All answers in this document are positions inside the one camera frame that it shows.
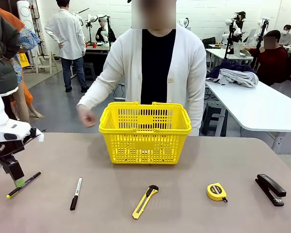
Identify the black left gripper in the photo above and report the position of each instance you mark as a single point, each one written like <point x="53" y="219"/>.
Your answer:
<point x="26" y="138"/>

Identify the black pen with yellow cap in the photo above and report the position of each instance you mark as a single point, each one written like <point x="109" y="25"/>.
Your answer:
<point x="26" y="184"/>

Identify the yellow measuring tape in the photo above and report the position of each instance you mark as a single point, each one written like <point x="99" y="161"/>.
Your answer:
<point x="215" y="191"/>

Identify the black stapler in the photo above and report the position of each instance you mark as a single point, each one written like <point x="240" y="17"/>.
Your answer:
<point x="271" y="188"/>

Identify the person's right forearm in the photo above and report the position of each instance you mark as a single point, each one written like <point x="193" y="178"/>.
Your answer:
<point x="97" y="92"/>

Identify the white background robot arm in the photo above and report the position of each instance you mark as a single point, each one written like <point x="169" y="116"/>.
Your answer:
<point x="92" y="17"/>

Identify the person's left forearm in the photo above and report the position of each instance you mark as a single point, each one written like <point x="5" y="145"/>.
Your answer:
<point x="196" y="102"/>

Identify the person in dark green jacket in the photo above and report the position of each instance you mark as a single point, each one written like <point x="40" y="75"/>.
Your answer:
<point x="2" y="48"/>

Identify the yellow plastic shopping basket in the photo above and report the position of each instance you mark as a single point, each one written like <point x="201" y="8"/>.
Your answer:
<point x="145" y="145"/>

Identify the seated person in black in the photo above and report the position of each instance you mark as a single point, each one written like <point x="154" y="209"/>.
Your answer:
<point x="104" y="32"/>

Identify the person in white cardigan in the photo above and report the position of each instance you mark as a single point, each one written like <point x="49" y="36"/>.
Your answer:
<point x="157" y="60"/>

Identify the black-haired person with headset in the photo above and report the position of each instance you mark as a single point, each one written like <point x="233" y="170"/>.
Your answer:
<point x="241" y="20"/>

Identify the person in red sweater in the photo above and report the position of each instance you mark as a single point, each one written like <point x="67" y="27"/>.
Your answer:
<point x="272" y="63"/>

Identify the person with face mask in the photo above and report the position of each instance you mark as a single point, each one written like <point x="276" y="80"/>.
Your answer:
<point x="286" y="36"/>

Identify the person's right hand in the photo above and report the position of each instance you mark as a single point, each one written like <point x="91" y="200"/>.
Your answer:
<point x="86" y="117"/>

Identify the white marker with black cap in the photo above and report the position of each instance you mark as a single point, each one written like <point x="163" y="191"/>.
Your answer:
<point x="76" y="194"/>

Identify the mannequin in orange garment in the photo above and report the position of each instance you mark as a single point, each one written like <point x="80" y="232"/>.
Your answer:
<point x="26" y="97"/>

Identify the white step stool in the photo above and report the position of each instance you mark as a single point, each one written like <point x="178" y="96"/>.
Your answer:
<point x="44" y="60"/>

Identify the black stool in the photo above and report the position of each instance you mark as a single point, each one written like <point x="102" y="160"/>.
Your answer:
<point x="89" y="70"/>

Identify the blue patterned garment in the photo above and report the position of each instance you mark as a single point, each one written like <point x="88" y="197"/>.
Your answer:
<point x="29" y="36"/>

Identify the yellow utility knife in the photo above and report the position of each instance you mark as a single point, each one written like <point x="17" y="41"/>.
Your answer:
<point x="145" y="201"/>

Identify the black table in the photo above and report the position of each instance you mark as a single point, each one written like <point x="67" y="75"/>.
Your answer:
<point x="94" y="54"/>

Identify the man in white shirt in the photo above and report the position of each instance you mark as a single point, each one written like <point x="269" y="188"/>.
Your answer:
<point x="68" y="36"/>

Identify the tall white fan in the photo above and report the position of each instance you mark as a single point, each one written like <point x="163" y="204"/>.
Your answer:
<point x="25" y="14"/>

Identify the grey plastic stool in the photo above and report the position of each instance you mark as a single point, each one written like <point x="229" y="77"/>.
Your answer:
<point x="213" y="116"/>

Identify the black office chair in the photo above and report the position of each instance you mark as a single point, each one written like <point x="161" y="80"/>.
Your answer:
<point x="208" y="41"/>

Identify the white background table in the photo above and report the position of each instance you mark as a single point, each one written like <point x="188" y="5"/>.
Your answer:
<point x="223" y="54"/>

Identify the pile of clothes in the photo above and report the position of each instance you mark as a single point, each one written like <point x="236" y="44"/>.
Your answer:
<point x="229" y="65"/>

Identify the grey white garment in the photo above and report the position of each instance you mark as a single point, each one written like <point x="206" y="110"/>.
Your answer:
<point x="240" y="77"/>

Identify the large white table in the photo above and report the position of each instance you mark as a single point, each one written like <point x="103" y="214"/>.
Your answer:
<point x="257" y="106"/>

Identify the silver laptop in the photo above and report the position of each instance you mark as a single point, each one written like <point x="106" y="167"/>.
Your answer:
<point x="238" y="49"/>

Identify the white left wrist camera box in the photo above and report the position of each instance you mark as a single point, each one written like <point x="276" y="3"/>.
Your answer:
<point x="17" y="128"/>

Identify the white robot by wall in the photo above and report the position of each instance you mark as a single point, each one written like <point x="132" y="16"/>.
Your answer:
<point x="183" y="22"/>

